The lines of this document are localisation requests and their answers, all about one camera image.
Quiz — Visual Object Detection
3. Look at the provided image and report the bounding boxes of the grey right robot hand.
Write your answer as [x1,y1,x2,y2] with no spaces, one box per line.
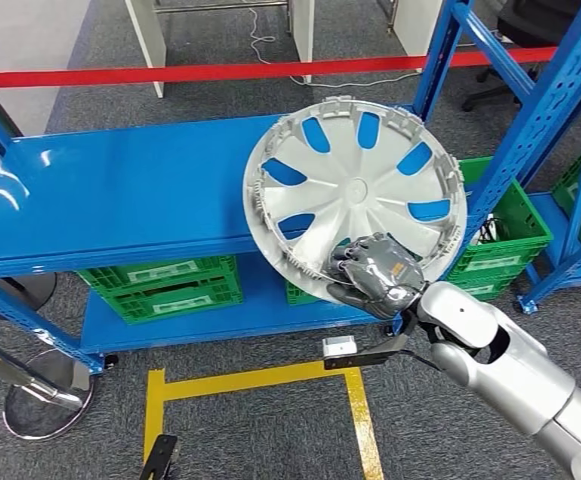
[325,231,427,321]

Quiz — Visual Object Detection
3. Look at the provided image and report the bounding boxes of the grey plastic wheel hubcap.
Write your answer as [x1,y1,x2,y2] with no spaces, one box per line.
[242,95,468,306]

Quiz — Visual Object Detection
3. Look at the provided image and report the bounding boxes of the long blue metal shelf rack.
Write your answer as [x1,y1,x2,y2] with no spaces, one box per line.
[0,0,581,376]

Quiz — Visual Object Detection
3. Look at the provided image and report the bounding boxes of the yellow floor tape outline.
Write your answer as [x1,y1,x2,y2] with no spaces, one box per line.
[143,360,385,480]

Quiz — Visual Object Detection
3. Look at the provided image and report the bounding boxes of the white desk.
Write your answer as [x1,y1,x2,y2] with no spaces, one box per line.
[123,0,316,99]
[377,0,446,58]

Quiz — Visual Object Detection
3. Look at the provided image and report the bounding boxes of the blue metal side rack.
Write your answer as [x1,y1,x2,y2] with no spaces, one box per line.
[517,66,581,316]

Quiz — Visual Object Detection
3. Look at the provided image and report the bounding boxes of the black office chair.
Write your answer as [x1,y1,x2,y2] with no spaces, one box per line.
[462,0,581,114]

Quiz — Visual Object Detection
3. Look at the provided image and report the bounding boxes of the red barrier belt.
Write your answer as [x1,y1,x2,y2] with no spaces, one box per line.
[0,46,559,91]

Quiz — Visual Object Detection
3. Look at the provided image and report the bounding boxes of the chrome stanchion with round base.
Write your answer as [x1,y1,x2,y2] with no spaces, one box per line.
[0,329,95,442]

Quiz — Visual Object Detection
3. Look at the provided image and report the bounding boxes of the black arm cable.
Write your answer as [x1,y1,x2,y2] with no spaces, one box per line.
[399,347,443,372]

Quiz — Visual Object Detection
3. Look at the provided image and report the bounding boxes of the white floor cable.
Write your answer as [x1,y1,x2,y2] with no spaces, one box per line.
[247,6,501,91]

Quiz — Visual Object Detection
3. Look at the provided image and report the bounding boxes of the black left wrist camera bracket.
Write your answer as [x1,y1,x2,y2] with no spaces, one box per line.
[138,433,178,480]

